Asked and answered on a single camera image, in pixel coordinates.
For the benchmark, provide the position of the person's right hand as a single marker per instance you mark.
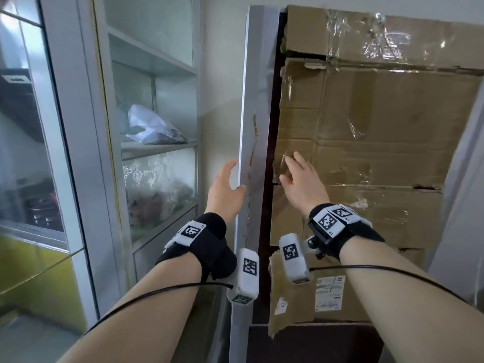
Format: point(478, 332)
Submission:
point(306, 189)

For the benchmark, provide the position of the person's left hand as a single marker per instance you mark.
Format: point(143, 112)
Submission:
point(225, 196)

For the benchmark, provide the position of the refrigerator door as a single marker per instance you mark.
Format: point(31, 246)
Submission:
point(275, 109)

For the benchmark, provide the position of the person's right forearm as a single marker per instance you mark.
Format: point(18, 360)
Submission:
point(397, 298)

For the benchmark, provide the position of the person's left forearm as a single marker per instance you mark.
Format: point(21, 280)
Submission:
point(151, 317)

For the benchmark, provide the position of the glass sliding door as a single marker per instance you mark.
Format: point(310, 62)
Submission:
point(56, 147)

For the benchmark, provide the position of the white right wrist marker tag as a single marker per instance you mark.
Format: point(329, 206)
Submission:
point(327, 223)

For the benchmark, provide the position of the white wrist marker tag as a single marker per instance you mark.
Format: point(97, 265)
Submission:
point(189, 232)
point(327, 223)

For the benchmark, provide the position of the white left wrist marker tag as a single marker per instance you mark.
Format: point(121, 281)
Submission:
point(189, 232)

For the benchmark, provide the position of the taped brown cardboard sheet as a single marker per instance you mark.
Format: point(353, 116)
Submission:
point(378, 128)

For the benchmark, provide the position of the white plastic bag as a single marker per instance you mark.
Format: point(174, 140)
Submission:
point(151, 128)

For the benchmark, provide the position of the white shipping label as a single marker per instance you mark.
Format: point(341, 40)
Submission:
point(329, 294)

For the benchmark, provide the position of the white shelf cabinet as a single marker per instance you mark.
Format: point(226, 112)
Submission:
point(151, 49)

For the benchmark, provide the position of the yellow kitchen cabinet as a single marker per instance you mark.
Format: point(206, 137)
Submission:
point(45, 291)

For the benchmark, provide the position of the black range hood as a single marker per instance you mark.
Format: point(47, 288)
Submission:
point(19, 102)

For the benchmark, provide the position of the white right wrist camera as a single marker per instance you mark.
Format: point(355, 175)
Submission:
point(298, 268)

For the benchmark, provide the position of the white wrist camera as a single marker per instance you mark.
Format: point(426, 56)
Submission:
point(236, 287)
point(298, 268)

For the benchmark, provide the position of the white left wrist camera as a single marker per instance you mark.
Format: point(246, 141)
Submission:
point(236, 287)

